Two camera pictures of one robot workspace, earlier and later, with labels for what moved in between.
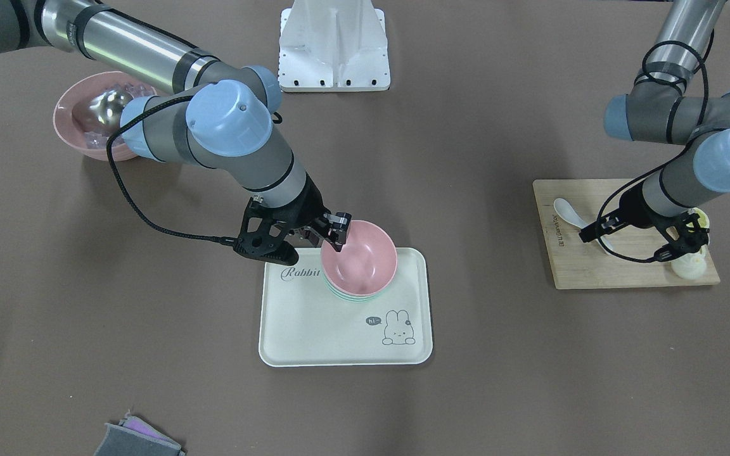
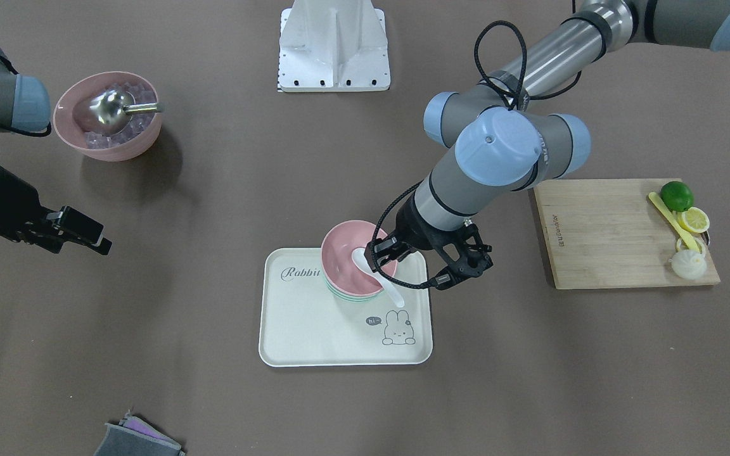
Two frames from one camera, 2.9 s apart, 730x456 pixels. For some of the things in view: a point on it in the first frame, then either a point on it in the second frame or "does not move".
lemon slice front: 703,220 does not move
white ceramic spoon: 564,208 -> 358,254
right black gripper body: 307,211 -> 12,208
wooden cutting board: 576,263 does not move
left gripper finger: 592,232 -> 392,257
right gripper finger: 341,220 -> 78,224
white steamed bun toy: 691,266 does not move
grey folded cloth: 134,436 does not move
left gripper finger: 608,221 -> 374,248
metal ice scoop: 105,108 does not move
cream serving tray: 303,323 does not move
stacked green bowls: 355,297 does not move
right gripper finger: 336,238 -> 55,242
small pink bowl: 365,263 does not move
